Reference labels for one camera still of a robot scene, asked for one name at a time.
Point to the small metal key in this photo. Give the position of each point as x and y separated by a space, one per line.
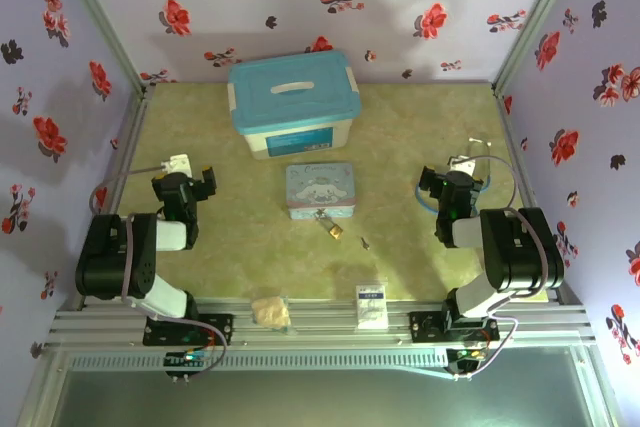
364 242

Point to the brass padlock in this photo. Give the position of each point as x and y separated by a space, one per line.
335 232

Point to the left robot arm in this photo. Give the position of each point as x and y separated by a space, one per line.
112 267

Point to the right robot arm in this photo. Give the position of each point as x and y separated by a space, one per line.
515 252

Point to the blue lidded storage box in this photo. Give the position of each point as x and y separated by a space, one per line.
290 82

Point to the cartoon print tin box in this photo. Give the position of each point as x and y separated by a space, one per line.
320 189

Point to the plastic bag with beige contents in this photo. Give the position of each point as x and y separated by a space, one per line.
271 314

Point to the small electronics board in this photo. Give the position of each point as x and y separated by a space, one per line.
467 356
187 359

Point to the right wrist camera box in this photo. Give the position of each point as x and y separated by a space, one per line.
430 182

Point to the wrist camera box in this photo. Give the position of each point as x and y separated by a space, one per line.
208 182
430 182

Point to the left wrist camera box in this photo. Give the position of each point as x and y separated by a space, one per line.
208 182

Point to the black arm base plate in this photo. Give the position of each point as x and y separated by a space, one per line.
425 327
222 329

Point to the aluminium corner post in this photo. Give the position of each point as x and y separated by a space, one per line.
537 27
100 27

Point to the aluminium frame rail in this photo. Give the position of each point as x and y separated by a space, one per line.
320 334

